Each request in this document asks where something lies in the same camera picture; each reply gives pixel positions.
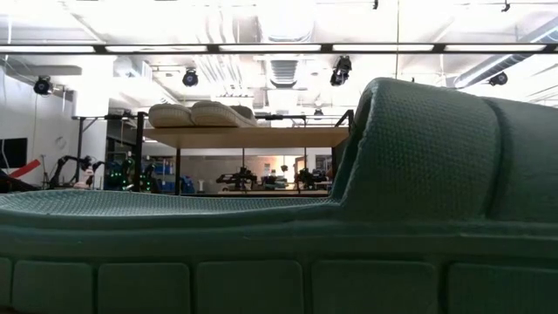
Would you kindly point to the green rubber slide sandal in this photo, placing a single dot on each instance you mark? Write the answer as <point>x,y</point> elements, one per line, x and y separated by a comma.
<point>392,174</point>

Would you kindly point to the black wall screen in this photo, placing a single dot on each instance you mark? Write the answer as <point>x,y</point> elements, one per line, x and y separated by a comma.
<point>13,152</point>

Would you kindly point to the background black robot arm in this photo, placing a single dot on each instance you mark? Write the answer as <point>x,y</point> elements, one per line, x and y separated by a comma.
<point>70,163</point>

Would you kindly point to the black ceiling spotlight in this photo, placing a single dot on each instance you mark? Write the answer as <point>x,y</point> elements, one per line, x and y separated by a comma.
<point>42,85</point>
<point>190,78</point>
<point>341,70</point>
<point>498,78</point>

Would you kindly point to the wooden shelf with black frame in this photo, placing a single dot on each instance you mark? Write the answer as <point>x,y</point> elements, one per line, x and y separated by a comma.
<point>244,137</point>

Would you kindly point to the red bar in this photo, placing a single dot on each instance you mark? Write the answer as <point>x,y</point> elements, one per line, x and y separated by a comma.
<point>26,168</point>

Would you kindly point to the silver ventilation duct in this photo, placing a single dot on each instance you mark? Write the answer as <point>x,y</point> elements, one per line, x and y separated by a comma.
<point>283,72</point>

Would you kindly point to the background robot station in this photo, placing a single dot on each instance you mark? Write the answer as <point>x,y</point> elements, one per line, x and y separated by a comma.
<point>237,179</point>
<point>309,179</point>

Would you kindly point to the black aluminium table frame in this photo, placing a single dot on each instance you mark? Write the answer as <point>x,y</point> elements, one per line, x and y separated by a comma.
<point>261,194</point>

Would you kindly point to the overhead frame light bar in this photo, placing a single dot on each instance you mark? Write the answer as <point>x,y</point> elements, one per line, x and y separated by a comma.
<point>383,48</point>

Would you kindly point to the background robot with green lights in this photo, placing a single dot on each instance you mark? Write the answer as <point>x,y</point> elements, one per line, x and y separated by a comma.
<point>120,176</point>

